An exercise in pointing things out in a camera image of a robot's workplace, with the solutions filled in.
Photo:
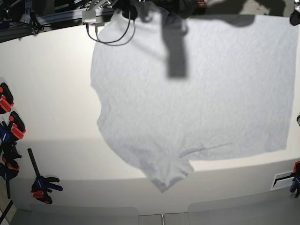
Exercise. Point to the blue clamp right edge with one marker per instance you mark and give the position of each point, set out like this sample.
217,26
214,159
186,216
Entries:
295,187

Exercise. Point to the orange black clamp upper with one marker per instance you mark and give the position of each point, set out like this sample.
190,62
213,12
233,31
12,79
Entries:
6,98

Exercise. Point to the blue bar clamp left edge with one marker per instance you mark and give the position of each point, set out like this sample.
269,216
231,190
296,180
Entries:
9,168

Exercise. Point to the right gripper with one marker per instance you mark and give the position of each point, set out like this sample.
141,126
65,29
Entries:
128,9

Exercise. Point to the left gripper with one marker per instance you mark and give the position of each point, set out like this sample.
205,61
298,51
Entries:
295,15

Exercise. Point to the white black label card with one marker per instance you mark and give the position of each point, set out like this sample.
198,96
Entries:
282,180

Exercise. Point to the orange black clamp lower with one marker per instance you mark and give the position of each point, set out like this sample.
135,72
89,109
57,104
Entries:
16,127

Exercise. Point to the grey T-shirt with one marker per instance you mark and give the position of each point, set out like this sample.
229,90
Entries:
204,88

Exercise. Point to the orange black clamp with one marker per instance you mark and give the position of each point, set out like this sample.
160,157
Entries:
6,98
16,127

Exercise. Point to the blue orange bar clamp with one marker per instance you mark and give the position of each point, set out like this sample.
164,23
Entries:
42,186

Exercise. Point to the aluminium frame rail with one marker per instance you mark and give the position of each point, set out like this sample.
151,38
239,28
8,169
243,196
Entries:
20,18

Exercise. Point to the black camera mount overhead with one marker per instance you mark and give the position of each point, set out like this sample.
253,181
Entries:
181,8

